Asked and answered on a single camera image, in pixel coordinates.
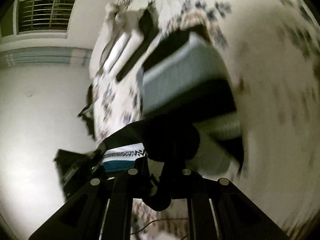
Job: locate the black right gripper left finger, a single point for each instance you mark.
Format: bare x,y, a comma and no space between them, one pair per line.
99,202

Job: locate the stack of folded clothes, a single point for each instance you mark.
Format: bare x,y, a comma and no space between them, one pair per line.
123,39

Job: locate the black grey striped sweater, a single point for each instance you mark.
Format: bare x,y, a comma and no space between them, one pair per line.
175,99

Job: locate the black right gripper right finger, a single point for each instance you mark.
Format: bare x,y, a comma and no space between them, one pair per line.
216,209

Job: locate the barred window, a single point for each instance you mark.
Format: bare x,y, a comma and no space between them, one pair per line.
43,16

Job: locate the floral bed blanket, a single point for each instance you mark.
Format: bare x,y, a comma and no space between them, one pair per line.
271,51

